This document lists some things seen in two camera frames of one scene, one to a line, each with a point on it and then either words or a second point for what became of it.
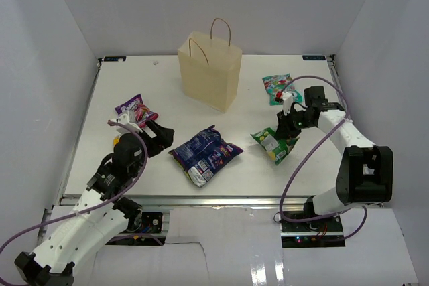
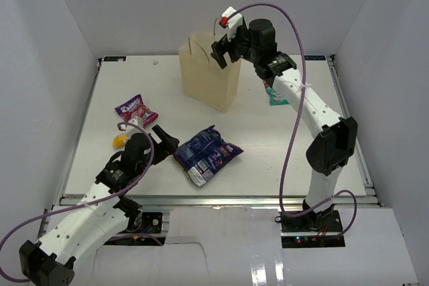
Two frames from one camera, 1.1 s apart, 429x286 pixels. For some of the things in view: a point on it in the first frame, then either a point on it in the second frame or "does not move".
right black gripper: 285,128 to 225,45
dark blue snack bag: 202,153 does not move
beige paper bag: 210,67 does not move
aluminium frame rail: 295,201 does not move
